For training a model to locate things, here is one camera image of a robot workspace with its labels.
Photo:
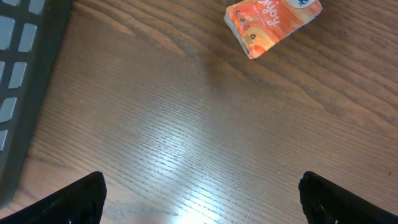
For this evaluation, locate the grey plastic basket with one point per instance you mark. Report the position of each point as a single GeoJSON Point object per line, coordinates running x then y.
{"type": "Point", "coordinates": [31, 34]}

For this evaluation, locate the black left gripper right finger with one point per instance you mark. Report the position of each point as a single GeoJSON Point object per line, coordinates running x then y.
{"type": "Point", "coordinates": [325, 202]}

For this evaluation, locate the orange tissue pack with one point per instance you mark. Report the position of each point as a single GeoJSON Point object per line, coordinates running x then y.
{"type": "Point", "coordinates": [260, 24]}

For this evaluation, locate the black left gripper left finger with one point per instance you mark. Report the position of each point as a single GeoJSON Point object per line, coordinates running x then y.
{"type": "Point", "coordinates": [81, 202]}

